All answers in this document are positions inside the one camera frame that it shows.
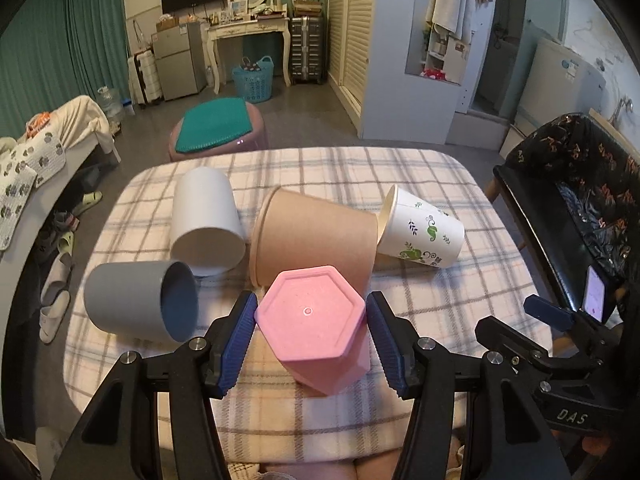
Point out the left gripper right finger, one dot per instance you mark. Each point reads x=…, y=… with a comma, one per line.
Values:
x=506, y=434

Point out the pink faceted cup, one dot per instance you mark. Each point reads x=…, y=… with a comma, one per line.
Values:
x=315, y=324

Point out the grey plastic cup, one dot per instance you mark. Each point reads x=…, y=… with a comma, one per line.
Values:
x=149, y=300

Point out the white floral paper cup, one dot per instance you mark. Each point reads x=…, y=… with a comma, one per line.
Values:
x=412, y=229

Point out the brown paper cup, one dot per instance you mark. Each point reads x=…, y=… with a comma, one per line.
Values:
x=296, y=231

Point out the smartphone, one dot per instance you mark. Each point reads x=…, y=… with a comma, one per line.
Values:
x=593, y=302

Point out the white slipper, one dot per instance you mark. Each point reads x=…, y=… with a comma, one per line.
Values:
x=50, y=317

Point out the plaid table cloth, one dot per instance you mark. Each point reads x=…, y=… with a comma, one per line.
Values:
x=267, y=417

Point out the black chair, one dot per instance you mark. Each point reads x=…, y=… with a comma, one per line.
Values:
x=557, y=247

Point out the black floral garment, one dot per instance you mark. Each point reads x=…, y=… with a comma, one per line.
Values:
x=598, y=180

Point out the patterned white towel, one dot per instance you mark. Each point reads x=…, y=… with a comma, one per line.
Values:
x=24, y=169

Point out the bed with beige blanket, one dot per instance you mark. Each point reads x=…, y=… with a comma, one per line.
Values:
x=81, y=126

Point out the white washing machine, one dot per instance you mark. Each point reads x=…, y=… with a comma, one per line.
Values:
x=559, y=82

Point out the pink round stool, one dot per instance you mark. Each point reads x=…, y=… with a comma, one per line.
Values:
x=255, y=140

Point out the teal cushion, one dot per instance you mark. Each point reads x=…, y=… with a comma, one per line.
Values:
x=212, y=124

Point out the water bottle jug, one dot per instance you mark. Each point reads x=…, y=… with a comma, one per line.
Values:
x=111, y=103

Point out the white suitcase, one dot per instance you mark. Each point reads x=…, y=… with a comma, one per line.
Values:
x=144, y=80

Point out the blue laundry basket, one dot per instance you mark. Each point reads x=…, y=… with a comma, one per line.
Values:
x=253, y=80

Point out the small silver fridge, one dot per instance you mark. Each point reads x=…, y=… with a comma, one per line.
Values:
x=180, y=62

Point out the teal curtain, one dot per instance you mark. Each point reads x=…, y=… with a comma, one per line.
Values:
x=55, y=50

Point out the white dressing table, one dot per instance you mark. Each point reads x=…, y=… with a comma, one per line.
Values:
x=247, y=29

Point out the black suitcase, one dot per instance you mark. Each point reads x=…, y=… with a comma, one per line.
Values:
x=307, y=48

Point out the louvered wardrobe door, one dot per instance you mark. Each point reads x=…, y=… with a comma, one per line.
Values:
x=350, y=23

